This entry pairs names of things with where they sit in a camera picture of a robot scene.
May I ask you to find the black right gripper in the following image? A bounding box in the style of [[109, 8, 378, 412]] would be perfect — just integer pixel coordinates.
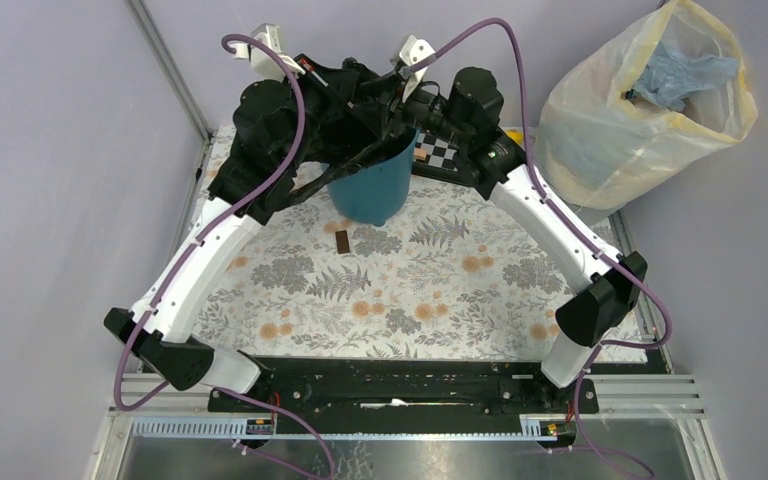
[[348, 68, 470, 149]]

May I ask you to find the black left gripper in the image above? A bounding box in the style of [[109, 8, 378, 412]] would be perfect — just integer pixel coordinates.
[[278, 54, 360, 172]]

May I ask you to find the black trash bag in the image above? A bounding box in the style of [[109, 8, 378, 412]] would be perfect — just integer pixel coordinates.
[[281, 57, 416, 209]]

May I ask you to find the teal plastic trash bin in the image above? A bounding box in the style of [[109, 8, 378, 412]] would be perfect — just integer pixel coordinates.
[[327, 129, 419, 227]]

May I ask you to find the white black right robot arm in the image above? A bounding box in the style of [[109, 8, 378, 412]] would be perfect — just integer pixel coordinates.
[[394, 67, 648, 412]]

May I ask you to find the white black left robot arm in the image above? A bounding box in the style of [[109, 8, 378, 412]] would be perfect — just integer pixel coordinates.
[[103, 55, 374, 411]]

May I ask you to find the black white checkerboard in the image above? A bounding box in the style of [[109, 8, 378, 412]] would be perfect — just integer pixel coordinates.
[[412, 133, 469, 186]]

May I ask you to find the yellow block near bag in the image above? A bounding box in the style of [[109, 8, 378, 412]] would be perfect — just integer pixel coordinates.
[[506, 130, 524, 146]]

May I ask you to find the dark brown rectangular tile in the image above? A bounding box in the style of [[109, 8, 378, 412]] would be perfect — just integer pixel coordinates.
[[335, 230, 351, 255]]

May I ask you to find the floral patterned table mat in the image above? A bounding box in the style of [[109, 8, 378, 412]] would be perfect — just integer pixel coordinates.
[[193, 177, 573, 362]]

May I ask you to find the large translucent plastic bag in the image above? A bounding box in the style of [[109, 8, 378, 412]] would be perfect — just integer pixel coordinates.
[[535, 1, 758, 225]]

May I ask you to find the blue crumpled plastic sheet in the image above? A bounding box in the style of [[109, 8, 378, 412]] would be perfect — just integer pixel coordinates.
[[623, 44, 738, 112]]

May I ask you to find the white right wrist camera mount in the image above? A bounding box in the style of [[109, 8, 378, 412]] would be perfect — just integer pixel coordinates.
[[392, 34, 436, 104]]

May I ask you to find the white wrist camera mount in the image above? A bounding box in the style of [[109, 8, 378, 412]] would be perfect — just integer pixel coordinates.
[[392, 34, 436, 104], [231, 23, 306, 79]]

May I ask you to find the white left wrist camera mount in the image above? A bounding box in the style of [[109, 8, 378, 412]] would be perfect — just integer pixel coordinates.
[[231, 23, 306, 79]]

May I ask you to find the aluminium frame post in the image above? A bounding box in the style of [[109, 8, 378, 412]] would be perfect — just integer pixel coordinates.
[[124, 0, 214, 143]]

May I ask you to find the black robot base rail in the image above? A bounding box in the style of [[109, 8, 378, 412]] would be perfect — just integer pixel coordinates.
[[207, 357, 608, 431]]

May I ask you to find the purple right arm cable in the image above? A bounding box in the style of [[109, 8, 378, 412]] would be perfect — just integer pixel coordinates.
[[402, 17, 674, 480]]

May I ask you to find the grey slotted cable duct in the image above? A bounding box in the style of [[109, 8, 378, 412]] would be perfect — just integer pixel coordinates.
[[132, 415, 558, 443]]

